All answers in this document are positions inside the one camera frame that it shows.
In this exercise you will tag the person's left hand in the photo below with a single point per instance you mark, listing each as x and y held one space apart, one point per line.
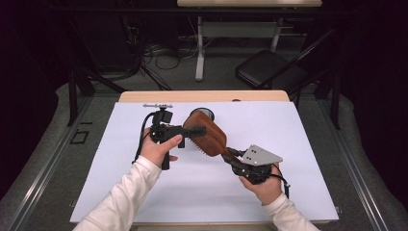
154 150

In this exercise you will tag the brown wooden hairbrush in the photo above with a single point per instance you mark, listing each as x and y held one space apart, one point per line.
208 134

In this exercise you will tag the black metal stand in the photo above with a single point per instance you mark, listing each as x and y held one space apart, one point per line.
72 96

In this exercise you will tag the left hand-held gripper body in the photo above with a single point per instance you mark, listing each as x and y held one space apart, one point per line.
165 131

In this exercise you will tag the black folding chair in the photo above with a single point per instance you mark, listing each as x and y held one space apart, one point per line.
263 69

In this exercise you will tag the metal floor rail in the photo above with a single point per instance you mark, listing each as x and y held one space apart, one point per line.
349 160
48 166

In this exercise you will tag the white board sheet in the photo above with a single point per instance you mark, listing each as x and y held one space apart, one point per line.
192 192

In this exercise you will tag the light wooden table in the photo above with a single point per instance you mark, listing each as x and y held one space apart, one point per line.
192 96

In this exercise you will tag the person's right hand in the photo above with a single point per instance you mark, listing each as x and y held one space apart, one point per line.
267 191

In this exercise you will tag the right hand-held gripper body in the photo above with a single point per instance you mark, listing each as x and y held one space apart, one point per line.
260 157

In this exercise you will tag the black mesh pen holder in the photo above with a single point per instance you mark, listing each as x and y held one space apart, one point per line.
209 112

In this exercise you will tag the white-legged desk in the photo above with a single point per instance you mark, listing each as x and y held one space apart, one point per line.
199 48

